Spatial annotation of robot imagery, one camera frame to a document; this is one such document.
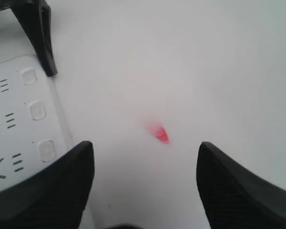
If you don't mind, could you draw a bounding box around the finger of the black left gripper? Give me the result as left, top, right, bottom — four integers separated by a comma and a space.
11, 0, 57, 76

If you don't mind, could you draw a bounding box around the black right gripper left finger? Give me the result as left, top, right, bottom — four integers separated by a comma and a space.
0, 141, 95, 229

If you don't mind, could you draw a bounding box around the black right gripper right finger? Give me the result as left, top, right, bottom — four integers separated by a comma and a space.
196, 142, 286, 229

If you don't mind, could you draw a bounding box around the white five-outlet power strip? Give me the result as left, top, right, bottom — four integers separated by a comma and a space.
0, 28, 86, 198

